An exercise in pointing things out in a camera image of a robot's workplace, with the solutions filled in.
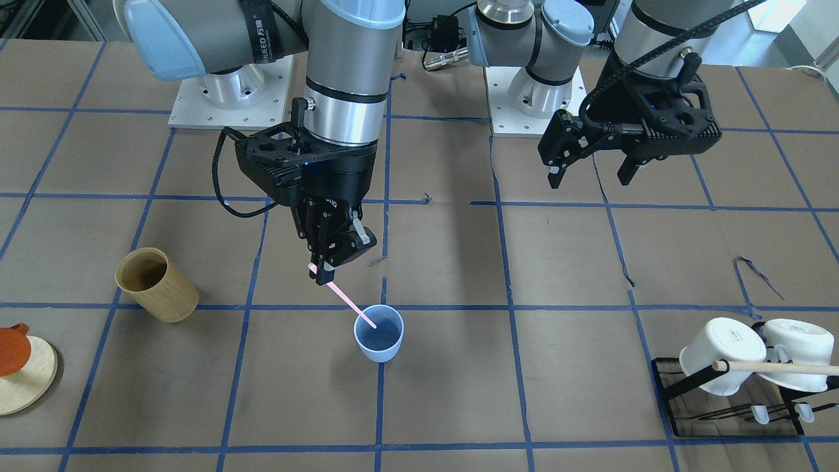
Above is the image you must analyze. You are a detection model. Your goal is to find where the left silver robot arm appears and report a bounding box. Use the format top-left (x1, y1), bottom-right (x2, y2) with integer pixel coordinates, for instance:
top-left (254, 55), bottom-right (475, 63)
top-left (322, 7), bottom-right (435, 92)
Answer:
top-left (467, 1), bottom-right (733, 188)

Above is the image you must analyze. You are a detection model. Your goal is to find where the black wire mug rack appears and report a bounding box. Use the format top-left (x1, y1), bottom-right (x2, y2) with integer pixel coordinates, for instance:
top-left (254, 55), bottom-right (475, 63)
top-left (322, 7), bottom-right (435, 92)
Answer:
top-left (652, 321), bottom-right (837, 437)

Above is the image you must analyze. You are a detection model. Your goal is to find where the white ceramic mug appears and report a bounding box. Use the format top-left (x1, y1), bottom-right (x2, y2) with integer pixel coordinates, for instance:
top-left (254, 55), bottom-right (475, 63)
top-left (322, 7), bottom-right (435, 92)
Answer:
top-left (758, 319), bottom-right (835, 393)
top-left (679, 317), bottom-right (767, 376)

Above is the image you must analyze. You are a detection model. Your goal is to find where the round wooden mug stand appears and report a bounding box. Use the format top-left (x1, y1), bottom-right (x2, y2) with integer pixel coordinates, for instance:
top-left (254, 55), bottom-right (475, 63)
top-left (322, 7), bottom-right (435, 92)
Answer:
top-left (1, 336), bottom-right (59, 416)

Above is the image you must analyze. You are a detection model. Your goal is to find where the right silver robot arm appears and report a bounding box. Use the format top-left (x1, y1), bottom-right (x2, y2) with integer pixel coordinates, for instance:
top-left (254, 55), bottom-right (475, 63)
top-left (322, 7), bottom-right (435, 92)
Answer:
top-left (113, 1), bottom-right (406, 286)

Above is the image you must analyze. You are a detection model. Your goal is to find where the light blue plastic cup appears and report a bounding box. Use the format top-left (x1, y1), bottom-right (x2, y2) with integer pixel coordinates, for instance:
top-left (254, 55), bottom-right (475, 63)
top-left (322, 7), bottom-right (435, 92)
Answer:
top-left (353, 304), bottom-right (405, 363)

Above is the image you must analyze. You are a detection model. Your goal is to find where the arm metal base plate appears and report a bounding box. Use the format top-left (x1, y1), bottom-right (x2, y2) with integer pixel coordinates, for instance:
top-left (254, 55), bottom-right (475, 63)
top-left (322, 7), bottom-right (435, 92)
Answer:
top-left (484, 67), bottom-right (587, 138)
top-left (168, 56), bottom-right (293, 130)

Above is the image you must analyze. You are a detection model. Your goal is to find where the pink chopstick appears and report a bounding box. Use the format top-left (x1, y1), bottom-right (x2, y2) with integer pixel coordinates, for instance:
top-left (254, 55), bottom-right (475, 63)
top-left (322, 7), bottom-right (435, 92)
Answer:
top-left (325, 281), bottom-right (378, 329)

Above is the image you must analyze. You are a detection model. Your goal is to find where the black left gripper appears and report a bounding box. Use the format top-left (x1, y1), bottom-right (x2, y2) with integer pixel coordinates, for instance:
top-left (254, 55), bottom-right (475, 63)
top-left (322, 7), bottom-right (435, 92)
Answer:
top-left (537, 52), bottom-right (722, 189)

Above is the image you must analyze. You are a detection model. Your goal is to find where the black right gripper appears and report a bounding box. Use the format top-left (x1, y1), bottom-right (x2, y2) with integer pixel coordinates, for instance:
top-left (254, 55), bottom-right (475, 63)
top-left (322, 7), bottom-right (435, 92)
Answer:
top-left (235, 98), bottom-right (378, 286)

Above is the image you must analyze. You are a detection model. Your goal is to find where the orange mug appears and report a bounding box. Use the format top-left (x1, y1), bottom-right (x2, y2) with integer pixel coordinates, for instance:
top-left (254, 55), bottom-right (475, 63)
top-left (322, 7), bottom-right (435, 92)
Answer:
top-left (1, 323), bottom-right (32, 377)

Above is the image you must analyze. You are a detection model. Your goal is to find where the bamboo cylindrical cup holder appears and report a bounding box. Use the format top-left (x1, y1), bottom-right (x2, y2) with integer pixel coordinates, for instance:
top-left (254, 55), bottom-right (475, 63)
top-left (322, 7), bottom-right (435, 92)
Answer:
top-left (115, 247), bottom-right (200, 323)

